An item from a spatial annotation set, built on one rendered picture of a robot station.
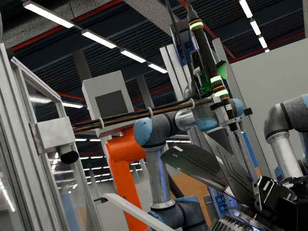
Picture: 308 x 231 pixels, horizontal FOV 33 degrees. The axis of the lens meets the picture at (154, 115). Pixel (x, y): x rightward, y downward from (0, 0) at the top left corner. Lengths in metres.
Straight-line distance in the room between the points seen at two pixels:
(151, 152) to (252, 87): 1.46
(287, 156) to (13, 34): 9.63
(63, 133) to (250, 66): 2.42
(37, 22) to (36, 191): 9.86
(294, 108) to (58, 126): 1.07
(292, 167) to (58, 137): 1.02
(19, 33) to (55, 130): 9.95
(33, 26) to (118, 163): 5.90
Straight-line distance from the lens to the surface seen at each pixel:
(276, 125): 2.11
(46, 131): 1.34
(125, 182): 5.76
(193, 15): 1.78
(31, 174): 1.30
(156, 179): 2.33
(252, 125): 3.56
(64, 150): 1.37
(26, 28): 11.19
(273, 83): 3.63
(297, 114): 2.12
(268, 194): 1.57
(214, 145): 1.39
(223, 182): 1.64
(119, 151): 5.72
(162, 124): 2.29
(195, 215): 2.44
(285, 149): 2.09
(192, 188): 9.82
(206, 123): 1.96
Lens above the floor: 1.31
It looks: 9 degrees up
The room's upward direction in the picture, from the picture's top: 19 degrees counter-clockwise
